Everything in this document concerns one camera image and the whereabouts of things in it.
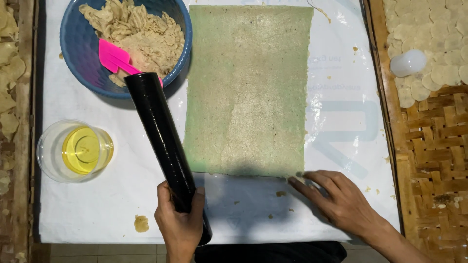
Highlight person's right hand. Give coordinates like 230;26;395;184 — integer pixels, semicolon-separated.
287;170;384;239

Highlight person's left hand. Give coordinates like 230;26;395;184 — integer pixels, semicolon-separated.
154;181;205;263

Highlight black rolling pin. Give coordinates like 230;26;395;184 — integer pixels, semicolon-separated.
124;72;213;246

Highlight dough sheet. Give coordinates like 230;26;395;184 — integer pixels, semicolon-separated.
182;5;314;178

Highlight small dough blob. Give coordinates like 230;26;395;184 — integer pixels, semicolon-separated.
133;215;150;233

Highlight person's dark trousers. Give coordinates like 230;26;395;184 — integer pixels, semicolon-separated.
194;241;347;263

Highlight white plastic table sheet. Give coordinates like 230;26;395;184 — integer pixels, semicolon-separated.
38;0;401;244

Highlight woven bamboo tray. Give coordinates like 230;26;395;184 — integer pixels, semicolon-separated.
362;0;468;263

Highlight clear cup of yellow oil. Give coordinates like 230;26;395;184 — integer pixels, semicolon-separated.
36;119;114;183

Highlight white round cutter cup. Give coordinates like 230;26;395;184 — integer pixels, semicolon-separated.
390;49;427;78

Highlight pink silicone spatula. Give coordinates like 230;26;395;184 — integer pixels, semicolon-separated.
98;39;164;88

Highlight beige dough lump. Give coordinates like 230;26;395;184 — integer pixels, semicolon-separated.
78;0;185;88

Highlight group of round dough crackers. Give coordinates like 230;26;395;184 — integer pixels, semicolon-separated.
382;0;468;109

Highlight woven tray of dried crackers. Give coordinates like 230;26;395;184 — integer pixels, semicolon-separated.
0;0;37;263

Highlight blue plastic bowl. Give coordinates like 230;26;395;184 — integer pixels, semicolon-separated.
59;0;193;99

